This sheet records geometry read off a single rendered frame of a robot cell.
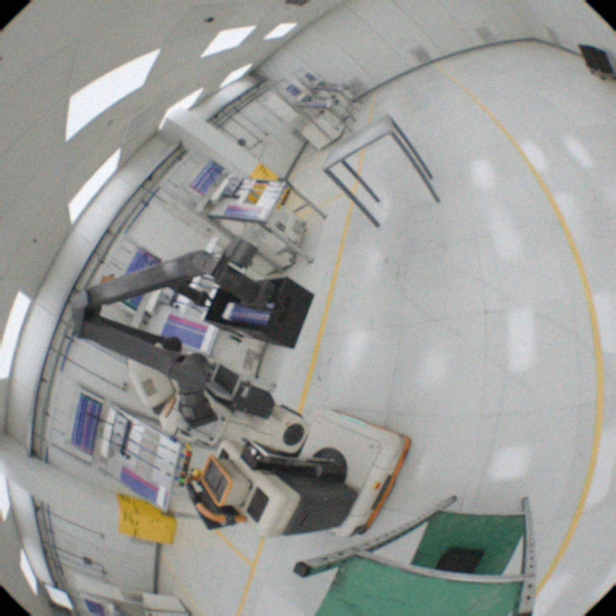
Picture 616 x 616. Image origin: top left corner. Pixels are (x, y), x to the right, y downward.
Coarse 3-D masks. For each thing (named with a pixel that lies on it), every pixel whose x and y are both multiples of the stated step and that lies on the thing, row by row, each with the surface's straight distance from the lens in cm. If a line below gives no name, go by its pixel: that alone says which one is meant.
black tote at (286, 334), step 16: (288, 288) 73; (304, 288) 76; (224, 304) 125; (288, 304) 73; (304, 304) 76; (208, 320) 122; (224, 320) 125; (272, 320) 70; (288, 320) 73; (304, 320) 76; (256, 336) 81; (272, 336) 71; (288, 336) 73
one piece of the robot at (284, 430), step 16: (176, 400) 82; (224, 400) 92; (160, 416) 89; (176, 416) 83; (256, 416) 101; (272, 416) 105; (288, 416) 103; (176, 432) 84; (240, 432) 101; (256, 432) 99; (272, 432) 102; (288, 432) 106; (304, 432) 112; (288, 448) 110
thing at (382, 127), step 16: (368, 128) 240; (384, 128) 216; (336, 144) 261; (352, 144) 229; (368, 144) 211; (400, 144) 211; (336, 160) 222; (336, 176) 233; (432, 176) 276; (368, 192) 285; (432, 192) 236
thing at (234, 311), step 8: (232, 304) 116; (240, 304) 108; (272, 304) 86; (224, 312) 120; (232, 312) 112; (240, 312) 104; (248, 312) 98; (256, 312) 92; (264, 312) 88; (232, 320) 115; (240, 320) 103; (248, 320) 95; (256, 320) 90; (264, 320) 85
